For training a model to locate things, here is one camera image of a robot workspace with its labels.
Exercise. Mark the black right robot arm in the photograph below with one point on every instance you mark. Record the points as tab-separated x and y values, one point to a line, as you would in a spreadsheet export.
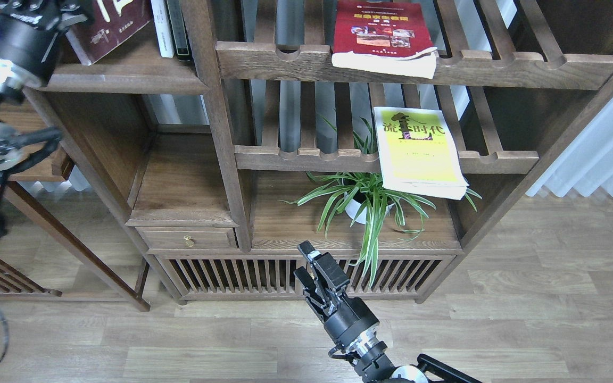
375	366

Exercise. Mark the dark upright book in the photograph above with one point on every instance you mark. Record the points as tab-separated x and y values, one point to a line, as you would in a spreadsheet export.
179	33

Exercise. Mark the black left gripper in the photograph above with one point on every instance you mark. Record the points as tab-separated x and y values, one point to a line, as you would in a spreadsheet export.
30	34

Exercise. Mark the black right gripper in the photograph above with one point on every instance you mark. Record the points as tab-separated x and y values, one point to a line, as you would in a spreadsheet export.
348	321

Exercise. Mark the dark brown book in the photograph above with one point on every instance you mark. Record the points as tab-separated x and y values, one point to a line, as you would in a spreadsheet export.
113	23

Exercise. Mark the yellow green book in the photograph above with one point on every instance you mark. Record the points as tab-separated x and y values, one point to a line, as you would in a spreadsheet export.
417	153

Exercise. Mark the dark wooden bookshelf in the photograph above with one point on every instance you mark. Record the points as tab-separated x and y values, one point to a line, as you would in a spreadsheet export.
212	148

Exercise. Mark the brass drawer knob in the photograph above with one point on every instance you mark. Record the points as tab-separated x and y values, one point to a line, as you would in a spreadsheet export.
189	241

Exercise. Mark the white upright book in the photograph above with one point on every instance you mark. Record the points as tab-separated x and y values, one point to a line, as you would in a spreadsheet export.
163	28

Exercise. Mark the red book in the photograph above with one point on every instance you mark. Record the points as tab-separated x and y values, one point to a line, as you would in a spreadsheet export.
383	37

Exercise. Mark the white plant pot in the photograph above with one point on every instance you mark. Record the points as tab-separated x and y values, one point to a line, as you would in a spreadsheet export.
355	204

